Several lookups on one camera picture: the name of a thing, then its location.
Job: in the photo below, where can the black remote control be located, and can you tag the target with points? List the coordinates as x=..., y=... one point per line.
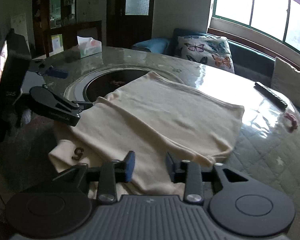
x=271, y=96

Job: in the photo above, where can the round induction cooker inset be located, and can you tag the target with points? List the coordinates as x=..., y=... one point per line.
x=104, y=81

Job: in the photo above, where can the dark door frosted glass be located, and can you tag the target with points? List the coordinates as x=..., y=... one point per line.
x=128, y=22

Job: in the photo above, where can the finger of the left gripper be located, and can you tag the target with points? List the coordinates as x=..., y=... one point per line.
x=45, y=102
x=43, y=69

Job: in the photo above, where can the dark wooden cabinet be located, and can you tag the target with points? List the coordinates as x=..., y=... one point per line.
x=56, y=26

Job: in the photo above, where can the green framed window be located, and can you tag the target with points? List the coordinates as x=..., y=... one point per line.
x=278, y=19

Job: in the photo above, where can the cream knit garment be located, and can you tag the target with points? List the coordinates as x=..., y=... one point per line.
x=150, y=116

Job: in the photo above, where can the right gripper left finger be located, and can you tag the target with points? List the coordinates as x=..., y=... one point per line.
x=112, y=173

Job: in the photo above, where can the butterfly print pillow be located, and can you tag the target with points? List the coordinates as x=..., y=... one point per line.
x=209, y=50

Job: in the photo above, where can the tissue box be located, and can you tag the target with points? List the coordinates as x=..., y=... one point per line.
x=88, y=46

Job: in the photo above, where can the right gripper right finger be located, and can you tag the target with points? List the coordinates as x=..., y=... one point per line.
x=189, y=173

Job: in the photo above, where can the pink hair scrunchie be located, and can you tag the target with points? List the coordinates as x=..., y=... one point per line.
x=291, y=123

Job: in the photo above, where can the beige square pillow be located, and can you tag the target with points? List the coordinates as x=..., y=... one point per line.
x=286, y=80

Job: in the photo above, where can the blue corner sofa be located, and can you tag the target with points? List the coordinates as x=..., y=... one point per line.
x=248, y=63

